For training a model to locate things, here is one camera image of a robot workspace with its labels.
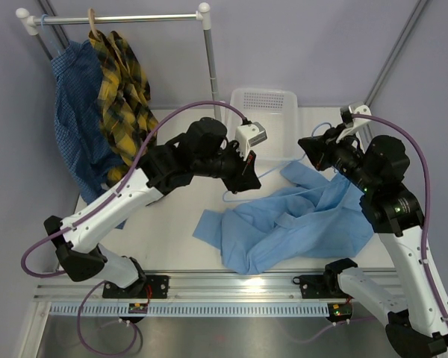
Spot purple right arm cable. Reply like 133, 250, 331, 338
283, 113, 448, 355

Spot wooden hanger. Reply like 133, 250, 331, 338
87, 8, 99, 40

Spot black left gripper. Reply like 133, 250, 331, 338
193, 140, 261, 194

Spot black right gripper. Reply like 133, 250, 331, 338
299, 123, 379, 195

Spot white slotted cable duct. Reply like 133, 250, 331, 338
49, 302, 336, 318

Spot white plastic basket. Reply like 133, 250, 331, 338
230, 88, 299, 164

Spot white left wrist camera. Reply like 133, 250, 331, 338
234, 122, 267, 158

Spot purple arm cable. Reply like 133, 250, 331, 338
283, 113, 448, 355
20, 101, 247, 358

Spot blue checkered shirt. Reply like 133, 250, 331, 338
50, 40, 128, 230

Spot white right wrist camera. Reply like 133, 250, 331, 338
336, 101, 371, 143

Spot white clothes rack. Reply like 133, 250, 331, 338
15, 2, 223, 119

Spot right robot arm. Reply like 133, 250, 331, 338
298, 128, 448, 357

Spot light blue wire hanger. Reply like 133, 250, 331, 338
222, 121, 344, 204

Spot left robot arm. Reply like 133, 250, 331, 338
44, 117, 267, 298

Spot yellow plaid shirt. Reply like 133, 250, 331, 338
89, 31, 158, 186

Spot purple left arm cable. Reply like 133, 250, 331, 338
20, 101, 247, 358

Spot blue wire hanger left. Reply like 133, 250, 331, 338
40, 13, 61, 55

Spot light blue shirt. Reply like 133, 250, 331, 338
193, 162, 374, 275

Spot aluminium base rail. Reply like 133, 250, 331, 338
32, 268, 323, 303

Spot aluminium frame post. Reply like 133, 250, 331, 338
364, 0, 432, 107

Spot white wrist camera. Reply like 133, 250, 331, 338
234, 122, 267, 158
336, 101, 371, 143

